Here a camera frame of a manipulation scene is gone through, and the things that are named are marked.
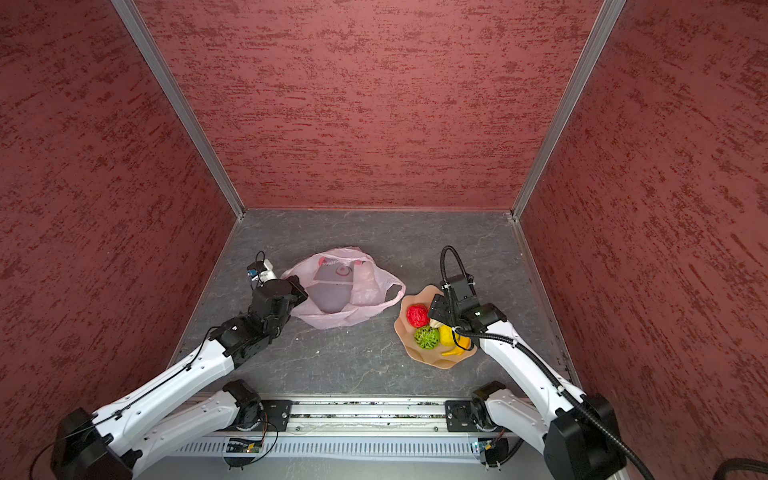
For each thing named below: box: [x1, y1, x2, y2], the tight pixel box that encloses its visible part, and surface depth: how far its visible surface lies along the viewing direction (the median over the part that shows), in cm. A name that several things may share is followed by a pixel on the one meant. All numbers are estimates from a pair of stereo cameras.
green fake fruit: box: [414, 325, 441, 350], surface depth 83 cm
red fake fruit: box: [406, 303, 430, 329], surface depth 87 cm
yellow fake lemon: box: [439, 324, 455, 346], surface depth 85 cm
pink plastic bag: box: [282, 247, 406, 329], surface depth 89 cm
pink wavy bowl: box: [394, 285, 477, 370], surface depth 85 cm
